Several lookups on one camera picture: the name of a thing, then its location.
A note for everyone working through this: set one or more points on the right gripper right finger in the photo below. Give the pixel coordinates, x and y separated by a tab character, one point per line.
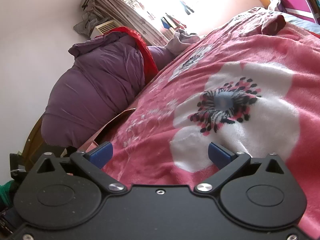
228	163

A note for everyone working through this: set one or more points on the striped pink curtain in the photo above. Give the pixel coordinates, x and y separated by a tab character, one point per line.
151	31

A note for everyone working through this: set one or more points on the pink cardboard box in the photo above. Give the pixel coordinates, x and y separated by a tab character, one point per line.
107	132

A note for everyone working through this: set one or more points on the white air conditioner unit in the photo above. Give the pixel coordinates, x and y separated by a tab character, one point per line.
104	28

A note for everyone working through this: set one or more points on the purple folded duvet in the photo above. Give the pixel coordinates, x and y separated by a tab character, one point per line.
108	73

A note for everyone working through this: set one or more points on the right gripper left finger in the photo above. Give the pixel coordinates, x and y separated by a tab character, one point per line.
92	162

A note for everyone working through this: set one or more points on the red floral blanket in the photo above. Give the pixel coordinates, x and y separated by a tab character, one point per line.
251	85

